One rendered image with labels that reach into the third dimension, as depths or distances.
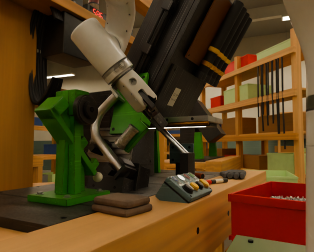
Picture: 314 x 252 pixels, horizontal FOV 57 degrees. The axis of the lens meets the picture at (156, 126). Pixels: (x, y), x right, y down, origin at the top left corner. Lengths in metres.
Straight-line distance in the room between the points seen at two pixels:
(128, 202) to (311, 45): 0.39
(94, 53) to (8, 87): 0.38
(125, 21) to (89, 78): 11.51
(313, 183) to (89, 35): 0.60
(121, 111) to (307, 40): 0.72
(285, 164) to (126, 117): 2.79
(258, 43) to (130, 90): 9.72
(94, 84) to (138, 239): 11.70
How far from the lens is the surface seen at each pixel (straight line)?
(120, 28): 0.85
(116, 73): 0.75
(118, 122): 0.96
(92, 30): 0.77
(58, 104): 0.71
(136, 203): 0.57
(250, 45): 10.37
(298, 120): 3.38
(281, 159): 3.60
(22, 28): 1.13
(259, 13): 8.46
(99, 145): 0.93
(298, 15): 0.33
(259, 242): 0.50
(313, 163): 0.32
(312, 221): 0.33
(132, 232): 0.48
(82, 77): 12.54
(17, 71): 1.08
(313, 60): 0.32
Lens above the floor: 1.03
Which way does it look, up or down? 4 degrees up
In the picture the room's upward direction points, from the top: straight up
